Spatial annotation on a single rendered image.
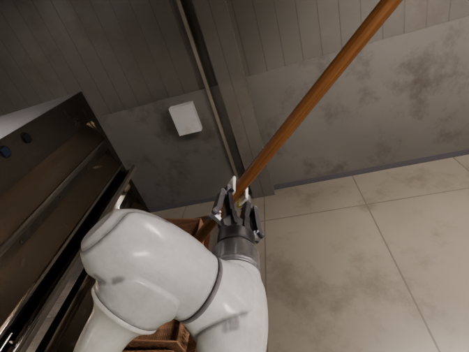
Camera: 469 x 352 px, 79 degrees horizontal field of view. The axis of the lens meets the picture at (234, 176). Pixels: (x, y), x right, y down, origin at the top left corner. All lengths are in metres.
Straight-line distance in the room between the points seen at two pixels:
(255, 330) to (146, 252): 0.18
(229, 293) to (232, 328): 0.04
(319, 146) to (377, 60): 1.12
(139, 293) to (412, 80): 3.62
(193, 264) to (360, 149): 3.63
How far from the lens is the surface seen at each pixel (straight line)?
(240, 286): 0.43
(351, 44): 0.61
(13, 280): 1.79
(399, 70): 3.68
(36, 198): 1.91
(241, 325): 0.42
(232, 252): 0.50
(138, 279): 0.37
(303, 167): 3.89
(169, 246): 0.37
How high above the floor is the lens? 2.36
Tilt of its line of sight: 31 degrees down
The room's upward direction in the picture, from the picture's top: 19 degrees counter-clockwise
